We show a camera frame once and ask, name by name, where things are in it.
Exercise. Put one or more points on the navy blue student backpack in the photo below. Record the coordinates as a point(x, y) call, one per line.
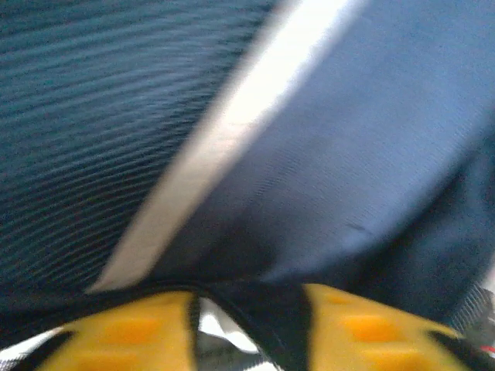
point(348, 135)

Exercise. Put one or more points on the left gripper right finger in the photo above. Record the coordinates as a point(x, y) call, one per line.
point(367, 340)

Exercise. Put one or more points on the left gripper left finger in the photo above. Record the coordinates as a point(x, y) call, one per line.
point(127, 340)

